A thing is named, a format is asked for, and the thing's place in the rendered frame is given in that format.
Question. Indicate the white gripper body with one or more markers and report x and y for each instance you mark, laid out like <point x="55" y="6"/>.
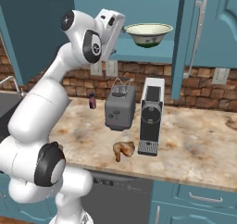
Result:
<point x="115" y="40"/>

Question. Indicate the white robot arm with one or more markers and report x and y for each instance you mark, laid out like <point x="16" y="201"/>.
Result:
<point x="37" y="110"/>

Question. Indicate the cream bowl with green base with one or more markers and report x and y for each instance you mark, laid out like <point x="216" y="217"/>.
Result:
<point x="148" y="35"/>

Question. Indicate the small purple shaker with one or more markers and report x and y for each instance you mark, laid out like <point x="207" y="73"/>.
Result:
<point x="92" y="102"/>

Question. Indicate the grey toaster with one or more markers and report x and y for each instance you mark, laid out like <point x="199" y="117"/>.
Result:
<point x="121" y="110"/>

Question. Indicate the white and black coffee machine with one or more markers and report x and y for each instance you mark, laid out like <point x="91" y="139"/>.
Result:
<point x="151" y="113"/>

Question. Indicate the plain teal cabinet door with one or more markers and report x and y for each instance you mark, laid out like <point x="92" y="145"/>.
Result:
<point x="34" y="27"/>

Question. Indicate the silver sink tap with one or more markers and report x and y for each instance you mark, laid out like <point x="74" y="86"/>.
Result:
<point x="15" y="83"/>

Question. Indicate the dark grey sink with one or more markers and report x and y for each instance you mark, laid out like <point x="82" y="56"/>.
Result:
<point x="6" y="107"/>

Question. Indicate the dark grey dishwasher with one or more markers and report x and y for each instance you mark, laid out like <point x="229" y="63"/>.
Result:
<point x="120" y="200"/>

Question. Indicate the teal drawer front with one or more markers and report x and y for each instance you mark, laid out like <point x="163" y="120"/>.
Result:
<point x="203" y="189"/>

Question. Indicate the teal base cabinet door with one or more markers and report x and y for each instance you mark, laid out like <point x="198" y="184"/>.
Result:
<point x="191" y="214"/>

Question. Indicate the teal base cabinet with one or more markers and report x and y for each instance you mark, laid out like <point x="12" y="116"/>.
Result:
<point x="27" y="212"/>

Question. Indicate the white wall outlet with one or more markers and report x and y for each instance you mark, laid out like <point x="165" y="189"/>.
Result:
<point x="111" y="68"/>
<point x="221" y="76"/>
<point x="96" y="69"/>

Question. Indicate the teal wall cabinet body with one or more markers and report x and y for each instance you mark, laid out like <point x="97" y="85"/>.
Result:
<point x="145" y="55"/>

